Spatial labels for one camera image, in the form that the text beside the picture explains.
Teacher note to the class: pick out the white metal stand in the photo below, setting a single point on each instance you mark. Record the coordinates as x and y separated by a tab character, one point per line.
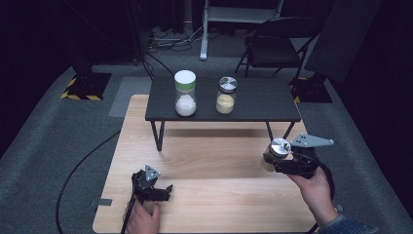
240	14

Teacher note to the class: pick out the person's right hand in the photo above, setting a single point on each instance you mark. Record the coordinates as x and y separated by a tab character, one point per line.
316	195

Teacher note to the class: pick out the black folding chair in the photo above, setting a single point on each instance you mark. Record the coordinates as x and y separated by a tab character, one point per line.
276	48

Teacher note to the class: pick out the silver-lid glass jar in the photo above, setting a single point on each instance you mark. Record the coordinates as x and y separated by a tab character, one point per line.
280	148

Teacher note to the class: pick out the grey tape strip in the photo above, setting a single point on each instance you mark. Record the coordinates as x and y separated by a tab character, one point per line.
340	208
105	202

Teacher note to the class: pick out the person's left hand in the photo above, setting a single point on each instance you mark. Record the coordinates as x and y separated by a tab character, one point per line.
142	219

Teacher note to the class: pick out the dark grey panel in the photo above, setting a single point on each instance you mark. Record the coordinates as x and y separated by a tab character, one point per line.
341	39

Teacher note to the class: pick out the small black shelf table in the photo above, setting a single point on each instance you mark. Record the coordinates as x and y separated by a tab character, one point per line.
259	104

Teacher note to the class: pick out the black hazard-striped stand base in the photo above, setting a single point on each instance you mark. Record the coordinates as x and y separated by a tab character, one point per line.
87	86
311	91

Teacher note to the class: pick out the silver-lid jar with yellow powder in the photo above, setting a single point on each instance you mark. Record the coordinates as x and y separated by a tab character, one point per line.
226	97

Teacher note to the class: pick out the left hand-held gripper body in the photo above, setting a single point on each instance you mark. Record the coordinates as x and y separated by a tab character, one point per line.
145	184

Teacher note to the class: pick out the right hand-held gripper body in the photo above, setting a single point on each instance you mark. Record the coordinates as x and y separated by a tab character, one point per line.
305	159

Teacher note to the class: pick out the white-lid jar with white grains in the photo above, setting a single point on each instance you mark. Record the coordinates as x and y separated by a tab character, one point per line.
185	94

